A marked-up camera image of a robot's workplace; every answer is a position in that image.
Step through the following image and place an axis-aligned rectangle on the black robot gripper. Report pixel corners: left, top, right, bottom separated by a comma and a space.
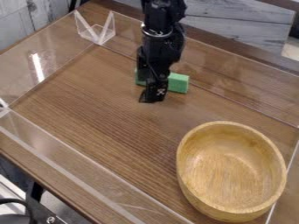
136, 24, 185, 103

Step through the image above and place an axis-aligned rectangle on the green rectangular block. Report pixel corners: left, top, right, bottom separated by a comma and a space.
134, 68, 189, 94

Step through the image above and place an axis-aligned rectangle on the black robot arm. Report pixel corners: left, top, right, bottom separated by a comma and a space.
136, 0, 186, 103

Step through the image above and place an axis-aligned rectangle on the brown wooden bowl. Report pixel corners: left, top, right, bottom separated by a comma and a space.
176, 121, 286, 223

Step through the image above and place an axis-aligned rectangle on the black metal table leg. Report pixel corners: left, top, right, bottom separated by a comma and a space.
25, 181, 43, 214

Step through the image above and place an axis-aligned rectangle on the clear acrylic corner bracket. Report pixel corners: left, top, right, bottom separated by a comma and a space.
73, 10, 116, 46

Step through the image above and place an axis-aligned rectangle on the black cable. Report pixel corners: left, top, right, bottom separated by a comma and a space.
0, 197, 39, 224

